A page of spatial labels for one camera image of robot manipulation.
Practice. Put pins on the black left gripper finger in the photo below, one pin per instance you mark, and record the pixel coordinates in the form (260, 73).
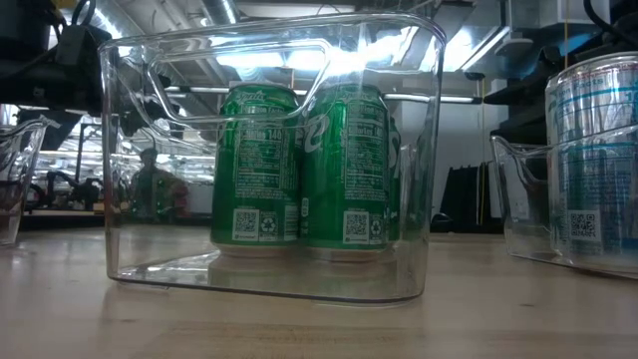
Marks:
(129, 122)
(134, 82)

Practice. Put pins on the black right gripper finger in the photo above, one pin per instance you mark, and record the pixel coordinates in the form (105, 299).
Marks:
(528, 90)
(528, 133)

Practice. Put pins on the silver blue slim can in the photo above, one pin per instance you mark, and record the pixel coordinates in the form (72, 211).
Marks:
(598, 174)

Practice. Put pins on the clear plastic bin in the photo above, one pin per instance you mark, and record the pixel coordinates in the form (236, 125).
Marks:
(523, 239)
(15, 164)
(149, 264)

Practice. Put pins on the green Sprite soda can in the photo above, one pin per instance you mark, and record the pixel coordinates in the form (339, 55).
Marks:
(344, 174)
(395, 174)
(254, 174)

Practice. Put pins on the black photo softbox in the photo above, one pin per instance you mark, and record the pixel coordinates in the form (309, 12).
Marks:
(55, 127)

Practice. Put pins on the person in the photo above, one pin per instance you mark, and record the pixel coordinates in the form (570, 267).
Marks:
(149, 189)

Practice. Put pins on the white ceiling light tube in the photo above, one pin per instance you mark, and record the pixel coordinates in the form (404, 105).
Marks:
(438, 98)

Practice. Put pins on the black standing panel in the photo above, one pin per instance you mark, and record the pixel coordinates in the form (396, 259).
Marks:
(463, 199)

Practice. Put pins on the black aluminium table frame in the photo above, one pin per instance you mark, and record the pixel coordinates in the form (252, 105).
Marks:
(65, 222)

